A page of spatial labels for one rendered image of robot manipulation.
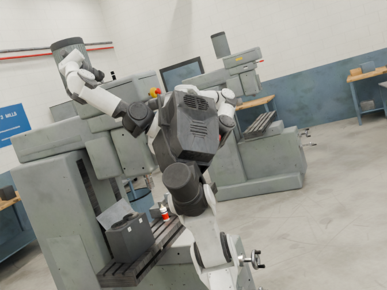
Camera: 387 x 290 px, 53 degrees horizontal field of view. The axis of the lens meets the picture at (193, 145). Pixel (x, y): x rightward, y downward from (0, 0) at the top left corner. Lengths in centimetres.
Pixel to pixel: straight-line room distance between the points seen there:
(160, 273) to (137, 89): 113
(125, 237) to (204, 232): 52
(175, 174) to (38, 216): 151
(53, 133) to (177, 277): 118
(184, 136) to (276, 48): 714
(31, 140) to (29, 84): 507
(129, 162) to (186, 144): 82
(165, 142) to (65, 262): 142
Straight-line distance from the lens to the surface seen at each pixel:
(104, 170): 245
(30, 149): 280
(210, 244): 178
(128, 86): 219
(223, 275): 186
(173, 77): 940
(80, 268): 277
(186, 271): 243
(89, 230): 256
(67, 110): 752
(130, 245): 213
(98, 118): 237
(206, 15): 905
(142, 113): 169
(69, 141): 256
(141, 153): 229
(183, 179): 143
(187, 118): 164
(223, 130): 184
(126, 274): 208
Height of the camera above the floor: 179
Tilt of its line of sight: 10 degrees down
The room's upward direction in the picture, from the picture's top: 17 degrees counter-clockwise
